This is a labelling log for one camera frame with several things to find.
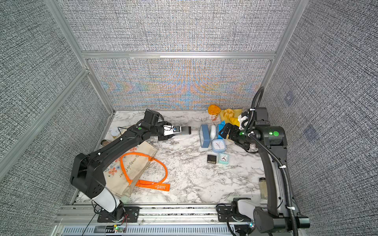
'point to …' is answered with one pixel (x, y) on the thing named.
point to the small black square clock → (211, 159)
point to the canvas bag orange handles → (122, 176)
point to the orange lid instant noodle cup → (214, 110)
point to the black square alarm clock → (186, 130)
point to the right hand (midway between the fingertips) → (228, 133)
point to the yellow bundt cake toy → (228, 113)
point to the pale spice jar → (263, 187)
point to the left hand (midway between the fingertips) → (175, 126)
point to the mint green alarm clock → (223, 159)
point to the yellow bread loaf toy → (234, 121)
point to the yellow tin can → (115, 132)
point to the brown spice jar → (104, 142)
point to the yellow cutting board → (237, 112)
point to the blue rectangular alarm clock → (204, 135)
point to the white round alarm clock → (212, 132)
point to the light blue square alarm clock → (218, 145)
